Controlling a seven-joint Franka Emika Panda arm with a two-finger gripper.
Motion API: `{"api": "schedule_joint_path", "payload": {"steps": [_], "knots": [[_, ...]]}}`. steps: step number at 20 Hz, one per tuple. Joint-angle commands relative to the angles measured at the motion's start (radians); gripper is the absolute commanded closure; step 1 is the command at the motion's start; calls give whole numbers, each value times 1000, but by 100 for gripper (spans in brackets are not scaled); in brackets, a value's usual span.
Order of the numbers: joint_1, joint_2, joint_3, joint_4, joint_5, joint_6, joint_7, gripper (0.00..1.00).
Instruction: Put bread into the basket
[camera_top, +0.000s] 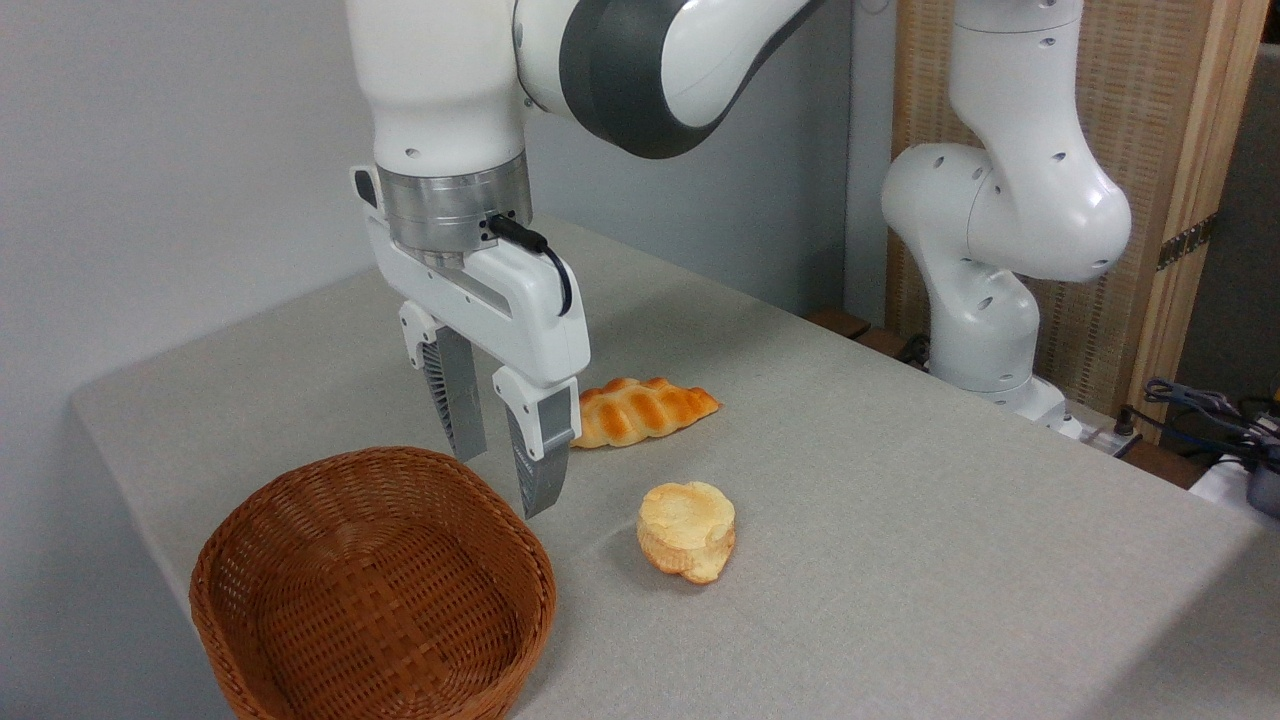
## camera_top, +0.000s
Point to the round bread roll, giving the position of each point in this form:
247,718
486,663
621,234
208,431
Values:
688,530

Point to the brown wicker basket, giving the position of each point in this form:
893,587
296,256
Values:
372,590

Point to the braided bread loaf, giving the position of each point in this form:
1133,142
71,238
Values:
640,408

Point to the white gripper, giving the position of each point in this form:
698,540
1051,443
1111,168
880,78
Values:
490,290

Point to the wooden rattan folding screen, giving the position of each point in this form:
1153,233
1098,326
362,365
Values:
1150,200

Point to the black metal screen hinge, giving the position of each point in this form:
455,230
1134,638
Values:
1185,242

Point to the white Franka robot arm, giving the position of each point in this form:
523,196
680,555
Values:
1000,200

